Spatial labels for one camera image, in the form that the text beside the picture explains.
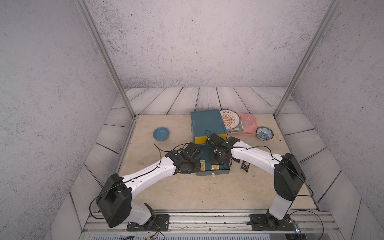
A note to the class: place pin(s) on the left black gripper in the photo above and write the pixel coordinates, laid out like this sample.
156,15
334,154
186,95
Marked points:
198,165

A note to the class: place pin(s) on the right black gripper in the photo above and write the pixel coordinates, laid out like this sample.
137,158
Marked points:
212,161

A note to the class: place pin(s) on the yellow top drawer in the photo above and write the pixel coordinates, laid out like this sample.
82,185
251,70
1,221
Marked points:
202,139

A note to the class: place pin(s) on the teal drawer cabinet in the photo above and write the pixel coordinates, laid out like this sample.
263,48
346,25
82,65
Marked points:
204,123

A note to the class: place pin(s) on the pale yellow cookie packet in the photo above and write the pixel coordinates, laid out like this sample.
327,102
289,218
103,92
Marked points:
203,165
215,167

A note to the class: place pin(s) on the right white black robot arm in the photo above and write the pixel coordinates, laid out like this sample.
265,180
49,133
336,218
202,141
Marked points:
285,169

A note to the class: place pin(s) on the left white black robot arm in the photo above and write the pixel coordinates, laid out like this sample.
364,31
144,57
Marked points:
115,200

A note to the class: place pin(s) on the white plate orange sunburst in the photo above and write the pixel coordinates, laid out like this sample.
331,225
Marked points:
230,118

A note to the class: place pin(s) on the blue ceramic dish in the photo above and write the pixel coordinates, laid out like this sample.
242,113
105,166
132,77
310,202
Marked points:
161,134

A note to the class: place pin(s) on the pink plastic tray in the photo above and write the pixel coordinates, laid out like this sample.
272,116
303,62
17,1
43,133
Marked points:
245,131

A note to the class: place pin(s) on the clear glass cup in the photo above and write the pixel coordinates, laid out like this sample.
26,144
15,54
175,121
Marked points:
248,120

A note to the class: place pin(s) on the blue white patterned bowl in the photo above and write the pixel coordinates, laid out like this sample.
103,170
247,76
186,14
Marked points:
264,133

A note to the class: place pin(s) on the aluminium mounting rail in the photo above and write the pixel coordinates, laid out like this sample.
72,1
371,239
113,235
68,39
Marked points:
218,225

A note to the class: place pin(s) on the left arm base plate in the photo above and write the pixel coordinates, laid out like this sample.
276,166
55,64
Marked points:
155,223

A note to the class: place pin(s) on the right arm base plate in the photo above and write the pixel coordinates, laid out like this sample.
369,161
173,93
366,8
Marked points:
266,222

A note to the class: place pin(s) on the right aluminium frame post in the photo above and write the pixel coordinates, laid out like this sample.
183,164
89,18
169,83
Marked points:
319,33

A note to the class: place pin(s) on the aluminium frame post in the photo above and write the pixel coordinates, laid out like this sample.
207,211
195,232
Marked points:
319,33
86,14

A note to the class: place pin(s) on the left aluminium frame post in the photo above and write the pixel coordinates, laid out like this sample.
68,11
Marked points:
86,14

